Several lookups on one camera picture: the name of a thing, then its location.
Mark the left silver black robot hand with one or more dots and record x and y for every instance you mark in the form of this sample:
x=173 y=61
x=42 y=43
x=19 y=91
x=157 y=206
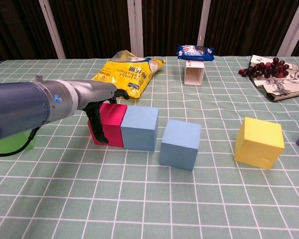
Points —
x=94 y=92

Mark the pink foam cube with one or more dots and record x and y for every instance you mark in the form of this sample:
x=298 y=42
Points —
x=112 y=124

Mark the light blue foam cube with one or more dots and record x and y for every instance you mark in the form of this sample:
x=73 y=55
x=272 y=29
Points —
x=179 y=144
x=138 y=129

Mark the yellow foam cube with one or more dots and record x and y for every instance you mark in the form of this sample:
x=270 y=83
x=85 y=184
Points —
x=257 y=142

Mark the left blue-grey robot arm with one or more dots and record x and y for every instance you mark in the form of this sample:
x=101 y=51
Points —
x=20 y=107

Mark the yellow snack bag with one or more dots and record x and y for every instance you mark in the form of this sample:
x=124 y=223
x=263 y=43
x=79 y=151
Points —
x=127 y=74

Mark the green foam cube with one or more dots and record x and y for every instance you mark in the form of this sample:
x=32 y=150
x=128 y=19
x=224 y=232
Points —
x=12 y=144

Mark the white open cardboard box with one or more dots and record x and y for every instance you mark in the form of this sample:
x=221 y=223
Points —
x=194 y=74

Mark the blue cookie packet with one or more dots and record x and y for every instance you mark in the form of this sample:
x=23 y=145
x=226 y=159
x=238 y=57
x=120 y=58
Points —
x=195 y=52

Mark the green checkered tablecloth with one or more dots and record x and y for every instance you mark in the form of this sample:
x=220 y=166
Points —
x=149 y=199

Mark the dark red grape bunch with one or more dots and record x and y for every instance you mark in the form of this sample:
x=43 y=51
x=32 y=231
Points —
x=266 y=68

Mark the painted paper folding fan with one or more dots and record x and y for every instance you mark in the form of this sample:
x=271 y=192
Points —
x=286 y=87

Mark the white metal frame post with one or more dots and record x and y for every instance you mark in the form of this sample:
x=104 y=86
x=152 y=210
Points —
x=204 y=22
x=135 y=27
x=52 y=30
x=294 y=27

